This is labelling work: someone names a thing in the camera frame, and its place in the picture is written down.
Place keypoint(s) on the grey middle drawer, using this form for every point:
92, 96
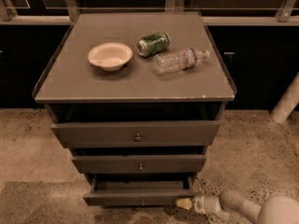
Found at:
143, 164

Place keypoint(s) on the white paper bowl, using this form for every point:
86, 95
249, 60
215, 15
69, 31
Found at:
110, 56

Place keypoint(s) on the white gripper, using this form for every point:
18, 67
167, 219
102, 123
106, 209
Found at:
199, 202

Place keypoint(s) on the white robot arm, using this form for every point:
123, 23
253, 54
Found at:
231, 207

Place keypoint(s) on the grey drawer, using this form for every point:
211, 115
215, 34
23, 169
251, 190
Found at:
143, 164
136, 133
154, 190

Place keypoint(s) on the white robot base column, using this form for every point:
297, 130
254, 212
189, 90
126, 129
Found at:
287, 103

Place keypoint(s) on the grey drawer cabinet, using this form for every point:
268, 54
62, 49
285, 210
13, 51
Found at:
74, 90

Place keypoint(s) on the grey top drawer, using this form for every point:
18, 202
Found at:
136, 133

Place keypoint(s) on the metal window rail frame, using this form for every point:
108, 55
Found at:
213, 12

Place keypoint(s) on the grey bottom drawer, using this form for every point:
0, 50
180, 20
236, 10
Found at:
154, 190

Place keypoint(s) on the green soda can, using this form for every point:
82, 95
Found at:
152, 44

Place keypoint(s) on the clear plastic water bottle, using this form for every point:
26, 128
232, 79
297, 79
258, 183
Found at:
187, 58

